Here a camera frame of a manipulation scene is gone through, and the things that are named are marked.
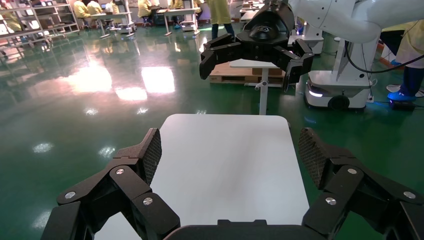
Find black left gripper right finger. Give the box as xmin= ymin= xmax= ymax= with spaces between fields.
xmin=297 ymin=127 xmax=424 ymax=240

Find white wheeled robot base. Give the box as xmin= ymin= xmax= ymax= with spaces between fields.
xmin=304 ymin=33 xmax=381 ymax=111

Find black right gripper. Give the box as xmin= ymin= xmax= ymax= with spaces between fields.
xmin=199 ymin=2 xmax=316 ymax=93

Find seated person yellow coat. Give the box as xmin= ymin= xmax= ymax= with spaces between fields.
xmin=0 ymin=9 xmax=23 ymax=32
xmin=86 ymin=0 xmax=104 ymax=16
xmin=137 ymin=0 xmax=153 ymax=19
xmin=73 ymin=0 xmax=91 ymax=19

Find black power adapter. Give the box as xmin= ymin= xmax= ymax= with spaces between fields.
xmin=389 ymin=99 xmax=417 ymax=112

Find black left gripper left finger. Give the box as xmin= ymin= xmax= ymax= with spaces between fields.
xmin=41 ymin=127 xmax=181 ymax=240

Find wooden pallet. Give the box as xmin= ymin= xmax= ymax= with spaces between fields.
xmin=209 ymin=62 xmax=286 ymax=84

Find white pedestal table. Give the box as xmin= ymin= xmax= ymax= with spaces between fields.
xmin=229 ymin=58 xmax=289 ymax=116

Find person in yellow coat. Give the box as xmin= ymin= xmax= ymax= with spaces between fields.
xmin=205 ymin=0 xmax=236 ymax=40

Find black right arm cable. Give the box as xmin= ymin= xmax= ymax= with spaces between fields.
xmin=344 ymin=40 xmax=424 ymax=75

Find grey metal shelf rack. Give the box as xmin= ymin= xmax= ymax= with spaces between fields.
xmin=0 ymin=0 xmax=80 ymax=47

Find yellow-coated person blue trousers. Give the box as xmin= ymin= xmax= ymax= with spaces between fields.
xmin=380 ymin=19 xmax=424 ymax=103

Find white work desk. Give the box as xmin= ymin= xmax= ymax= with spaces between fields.
xmin=156 ymin=7 xmax=202 ymax=37
xmin=88 ymin=11 xmax=137 ymax=39

